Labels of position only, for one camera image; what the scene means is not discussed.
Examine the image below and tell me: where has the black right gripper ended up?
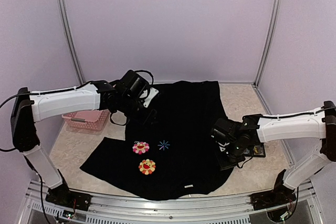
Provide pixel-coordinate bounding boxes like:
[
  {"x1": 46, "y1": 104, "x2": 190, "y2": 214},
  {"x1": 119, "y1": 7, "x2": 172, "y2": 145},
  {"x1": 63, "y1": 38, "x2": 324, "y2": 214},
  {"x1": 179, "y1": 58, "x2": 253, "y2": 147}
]
[{"x1": 214, "y1": 140, "x2": 246, "y2": 170}]

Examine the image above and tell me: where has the black t-shirt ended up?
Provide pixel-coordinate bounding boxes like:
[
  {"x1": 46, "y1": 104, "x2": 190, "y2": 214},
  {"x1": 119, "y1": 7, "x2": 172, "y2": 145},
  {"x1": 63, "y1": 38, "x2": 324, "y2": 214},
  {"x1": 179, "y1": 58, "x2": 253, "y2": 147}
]
[{"x1": 81, "y1": 81, "x2": 232, "y2": 200}]

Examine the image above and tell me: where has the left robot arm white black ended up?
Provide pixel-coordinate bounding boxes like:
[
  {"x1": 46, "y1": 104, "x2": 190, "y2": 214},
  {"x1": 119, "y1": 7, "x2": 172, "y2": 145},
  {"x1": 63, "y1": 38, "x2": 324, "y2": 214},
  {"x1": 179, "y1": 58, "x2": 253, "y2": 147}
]
[{"x1": 10, "y1": 70, "x2": 159, "y2": 210}]

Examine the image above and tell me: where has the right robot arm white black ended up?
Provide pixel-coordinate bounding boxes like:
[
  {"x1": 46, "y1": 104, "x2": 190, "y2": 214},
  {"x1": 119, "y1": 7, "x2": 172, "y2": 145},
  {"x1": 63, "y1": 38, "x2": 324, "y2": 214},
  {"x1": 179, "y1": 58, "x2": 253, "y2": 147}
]
[{"x1": 210, "y1": 101, "x2": 335, "y2": 210}]

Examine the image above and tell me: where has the orange yellow flower brooch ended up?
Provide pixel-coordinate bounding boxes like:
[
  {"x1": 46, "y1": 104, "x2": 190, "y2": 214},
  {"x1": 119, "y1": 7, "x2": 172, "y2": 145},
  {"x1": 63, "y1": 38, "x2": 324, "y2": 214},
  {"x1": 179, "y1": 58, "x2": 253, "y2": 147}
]
[{"x1": 138, "y1": 159, "x2": 156, "y2": 175}]

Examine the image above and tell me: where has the black display box right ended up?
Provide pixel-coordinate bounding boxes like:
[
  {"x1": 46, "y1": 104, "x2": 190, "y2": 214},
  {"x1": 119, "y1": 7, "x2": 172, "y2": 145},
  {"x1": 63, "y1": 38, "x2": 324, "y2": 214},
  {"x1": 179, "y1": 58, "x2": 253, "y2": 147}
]
[{"x1": 249, "y1": 143, "x2": 266, "y2": 158}]

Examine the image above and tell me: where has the pink plastic basket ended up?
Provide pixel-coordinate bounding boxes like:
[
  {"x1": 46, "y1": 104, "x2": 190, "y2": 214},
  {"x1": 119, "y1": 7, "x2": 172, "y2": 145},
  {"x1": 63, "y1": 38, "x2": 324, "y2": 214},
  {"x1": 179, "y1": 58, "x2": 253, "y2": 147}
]
[{"x1": 62, "y1": 110, "x2": 110, "y2": 131}]

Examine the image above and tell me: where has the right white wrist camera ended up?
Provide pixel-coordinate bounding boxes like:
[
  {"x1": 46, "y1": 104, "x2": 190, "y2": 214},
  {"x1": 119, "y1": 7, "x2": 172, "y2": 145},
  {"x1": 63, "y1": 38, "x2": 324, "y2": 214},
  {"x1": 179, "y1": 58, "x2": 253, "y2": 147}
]
[{"x1": 217, "y1": 142, "x2": 230, "y2": 154}]

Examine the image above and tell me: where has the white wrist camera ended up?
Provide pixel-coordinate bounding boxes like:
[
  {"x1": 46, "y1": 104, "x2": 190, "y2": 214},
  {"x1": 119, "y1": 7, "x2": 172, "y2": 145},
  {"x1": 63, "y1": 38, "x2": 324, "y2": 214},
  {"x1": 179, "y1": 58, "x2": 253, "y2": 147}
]
[
  {"x1": 142, "y1": 88, "x2": 159, "y2": 108},
  {"x1": 217, "y1": 142, "x2": 230, "y2": 154}
]

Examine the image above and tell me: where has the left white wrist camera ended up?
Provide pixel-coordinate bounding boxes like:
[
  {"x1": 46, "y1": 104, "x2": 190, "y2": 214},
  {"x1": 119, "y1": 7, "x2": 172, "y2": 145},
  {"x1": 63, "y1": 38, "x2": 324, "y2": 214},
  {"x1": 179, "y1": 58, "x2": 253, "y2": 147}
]
[{"x1": 142, "y1": 88, "x2": 159, "y2": 108}]

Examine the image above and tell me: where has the front aluminium rail base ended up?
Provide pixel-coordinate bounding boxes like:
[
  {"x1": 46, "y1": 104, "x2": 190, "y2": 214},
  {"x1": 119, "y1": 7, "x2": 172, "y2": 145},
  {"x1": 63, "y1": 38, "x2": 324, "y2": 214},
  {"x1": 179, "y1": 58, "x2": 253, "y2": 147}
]
[{"x1": 18, "y1": 179, "x2": 323, "y2": 224}]

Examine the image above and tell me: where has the left aluminium frame post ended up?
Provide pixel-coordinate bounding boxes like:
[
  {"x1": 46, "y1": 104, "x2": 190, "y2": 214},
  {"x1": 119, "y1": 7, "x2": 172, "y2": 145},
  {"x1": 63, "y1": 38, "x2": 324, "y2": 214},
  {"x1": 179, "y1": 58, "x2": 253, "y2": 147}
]
[{"x1": 57, "y1": 0, "x2": 85, "y2": 84}]

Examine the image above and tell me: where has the aluminium frame post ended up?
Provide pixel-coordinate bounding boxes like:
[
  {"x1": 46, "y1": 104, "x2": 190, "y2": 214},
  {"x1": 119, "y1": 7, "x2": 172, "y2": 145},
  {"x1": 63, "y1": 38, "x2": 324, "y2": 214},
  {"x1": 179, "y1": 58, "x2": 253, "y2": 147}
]
[
  {"x1": 57, "y1": 0, "x2": 85, "y2": 84},
  {"x1": 254, "y1": 0, "x2": 281, "y2": 89}
]

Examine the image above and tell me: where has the right aluminium frame post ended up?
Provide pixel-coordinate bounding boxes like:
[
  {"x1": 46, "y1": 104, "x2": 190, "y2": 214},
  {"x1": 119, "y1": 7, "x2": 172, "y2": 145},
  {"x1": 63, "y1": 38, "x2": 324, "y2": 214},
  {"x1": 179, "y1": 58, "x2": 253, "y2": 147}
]
[{"x1": 254, "y1": 0, "x2": 281, "y2": 89}]

